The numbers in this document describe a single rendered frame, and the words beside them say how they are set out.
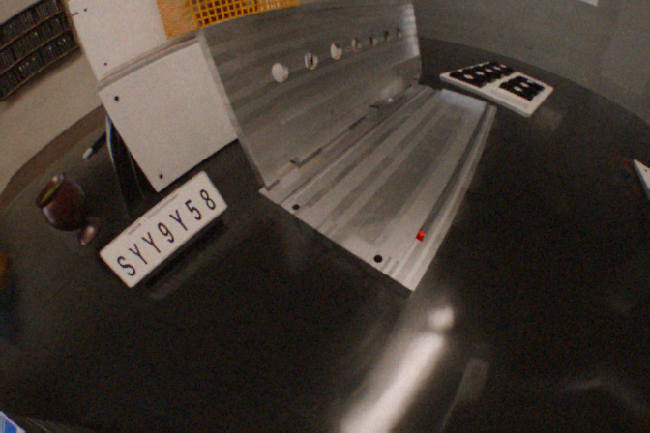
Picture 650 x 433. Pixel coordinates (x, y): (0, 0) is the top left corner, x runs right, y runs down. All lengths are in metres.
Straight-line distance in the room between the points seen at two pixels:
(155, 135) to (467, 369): 0.46
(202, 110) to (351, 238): 0.30
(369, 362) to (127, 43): 0.65
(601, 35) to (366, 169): 2.53
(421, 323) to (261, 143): 0.23
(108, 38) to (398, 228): 0.61
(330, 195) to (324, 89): 0.14
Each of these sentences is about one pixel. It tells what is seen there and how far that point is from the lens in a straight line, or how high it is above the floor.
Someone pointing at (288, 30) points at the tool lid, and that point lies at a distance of 0.29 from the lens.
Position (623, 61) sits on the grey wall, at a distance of 2.75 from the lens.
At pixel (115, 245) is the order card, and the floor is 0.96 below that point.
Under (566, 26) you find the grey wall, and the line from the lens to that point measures 2.58.
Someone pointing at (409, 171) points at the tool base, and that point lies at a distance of 0.30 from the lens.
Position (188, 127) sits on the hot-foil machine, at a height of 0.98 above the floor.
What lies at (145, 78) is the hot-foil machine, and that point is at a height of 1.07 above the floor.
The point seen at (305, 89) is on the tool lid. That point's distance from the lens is 0.30.
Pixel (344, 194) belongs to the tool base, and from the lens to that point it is 0.27.
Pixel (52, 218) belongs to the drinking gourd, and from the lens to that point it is 0.45.
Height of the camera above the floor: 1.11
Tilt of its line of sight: 45 degrees down
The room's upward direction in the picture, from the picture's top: 8 degrees counter-clockwise
